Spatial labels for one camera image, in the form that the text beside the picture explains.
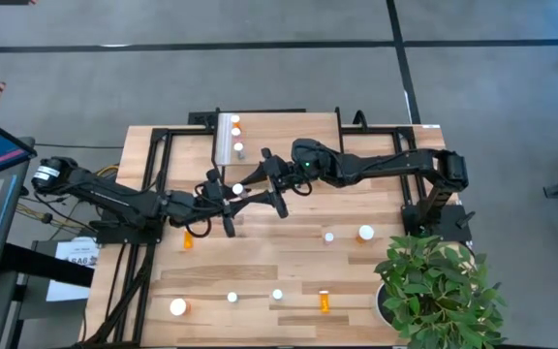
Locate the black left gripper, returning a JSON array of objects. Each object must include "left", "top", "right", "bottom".
[{"left": 186, "top": 168, "right": 244, "bottom": 239}]

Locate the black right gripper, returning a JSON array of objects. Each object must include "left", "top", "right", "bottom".
[{"left": 233, "top": 147, "right": 309, "bottom": 220}]

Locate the white paper sheet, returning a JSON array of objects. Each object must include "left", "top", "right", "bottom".
[{"left": 46, "top": 237, "right": 101, "bottom": 302}]

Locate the white plant pot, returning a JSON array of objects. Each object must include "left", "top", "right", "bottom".
[{"left": 375, "top": 279, "right": 396, "bottom": 327}]

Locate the black support beam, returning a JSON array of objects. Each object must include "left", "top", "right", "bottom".
[{"left": 0, "top": 241, "right": 95, "bottom": 288}]

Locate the green leafy plant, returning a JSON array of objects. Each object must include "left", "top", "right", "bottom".
[{"left": 374, "top": 232, "right": 509, "bottom": 349}]

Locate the wooden shelf with black frame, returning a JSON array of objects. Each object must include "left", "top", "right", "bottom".
[{"left": 210, "top": 106, "right": 347, "bottom": 186}]

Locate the black aluminium rail frame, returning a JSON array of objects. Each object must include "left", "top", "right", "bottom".
[{"left": 77, "top": 123, "right": 430, "bottom": 349}]

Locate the black floor cable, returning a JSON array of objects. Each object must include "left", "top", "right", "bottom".
[{"left": 34, "top": 142, "right": 125, "bottom": 150}]

